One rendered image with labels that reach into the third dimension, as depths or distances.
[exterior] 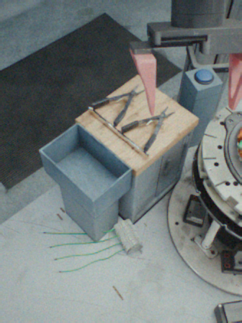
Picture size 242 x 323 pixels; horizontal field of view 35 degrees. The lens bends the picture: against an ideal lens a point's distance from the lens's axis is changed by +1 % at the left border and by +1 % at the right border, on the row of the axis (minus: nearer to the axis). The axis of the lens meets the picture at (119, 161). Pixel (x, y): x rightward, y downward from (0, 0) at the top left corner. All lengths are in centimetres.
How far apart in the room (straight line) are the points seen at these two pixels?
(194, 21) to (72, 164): 54
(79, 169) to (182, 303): 40
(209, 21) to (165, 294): 70
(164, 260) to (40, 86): 165
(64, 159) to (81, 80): 157
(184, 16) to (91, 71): 207
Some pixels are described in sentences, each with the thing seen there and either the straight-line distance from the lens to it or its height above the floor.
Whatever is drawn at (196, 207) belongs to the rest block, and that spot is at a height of 84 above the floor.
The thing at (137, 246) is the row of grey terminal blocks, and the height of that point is 81.
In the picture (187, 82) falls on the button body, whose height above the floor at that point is 102.
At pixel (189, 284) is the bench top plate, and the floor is 78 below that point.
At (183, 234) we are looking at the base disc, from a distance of 102.
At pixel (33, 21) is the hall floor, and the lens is 292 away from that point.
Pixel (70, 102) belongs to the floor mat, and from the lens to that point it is 231.
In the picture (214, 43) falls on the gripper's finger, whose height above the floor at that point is 146.
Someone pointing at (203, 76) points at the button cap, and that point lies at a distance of 100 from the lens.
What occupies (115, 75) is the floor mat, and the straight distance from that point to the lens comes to 246.
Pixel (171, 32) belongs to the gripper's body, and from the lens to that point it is 42.
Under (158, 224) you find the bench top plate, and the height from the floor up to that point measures 78.
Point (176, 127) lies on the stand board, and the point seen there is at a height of 107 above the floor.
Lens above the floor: 173
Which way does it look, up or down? 57 degrees down
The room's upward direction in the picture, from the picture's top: 1 degrees clockwise
